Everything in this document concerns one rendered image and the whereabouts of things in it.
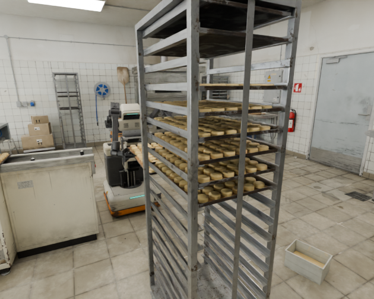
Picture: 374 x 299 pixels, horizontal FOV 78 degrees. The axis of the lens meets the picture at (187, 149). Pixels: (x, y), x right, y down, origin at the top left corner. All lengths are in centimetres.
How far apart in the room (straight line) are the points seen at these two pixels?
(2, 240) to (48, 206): 39
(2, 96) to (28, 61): 97
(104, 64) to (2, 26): 208
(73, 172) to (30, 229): 62
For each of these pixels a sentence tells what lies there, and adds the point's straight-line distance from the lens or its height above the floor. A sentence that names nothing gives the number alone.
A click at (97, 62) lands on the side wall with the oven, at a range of 659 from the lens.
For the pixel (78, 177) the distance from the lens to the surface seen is 237.
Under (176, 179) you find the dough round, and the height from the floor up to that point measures 106.
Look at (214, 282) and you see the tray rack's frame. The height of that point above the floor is 15.
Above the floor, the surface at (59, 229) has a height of 22.
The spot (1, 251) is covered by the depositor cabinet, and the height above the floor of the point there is 24.
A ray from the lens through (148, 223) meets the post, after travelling 161.
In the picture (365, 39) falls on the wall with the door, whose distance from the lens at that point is 501.
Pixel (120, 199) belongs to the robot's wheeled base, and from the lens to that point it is 284.
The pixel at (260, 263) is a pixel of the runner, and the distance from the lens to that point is 143.
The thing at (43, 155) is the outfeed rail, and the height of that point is 88.
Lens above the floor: 150
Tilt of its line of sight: 15 degrees down
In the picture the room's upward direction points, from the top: straight up
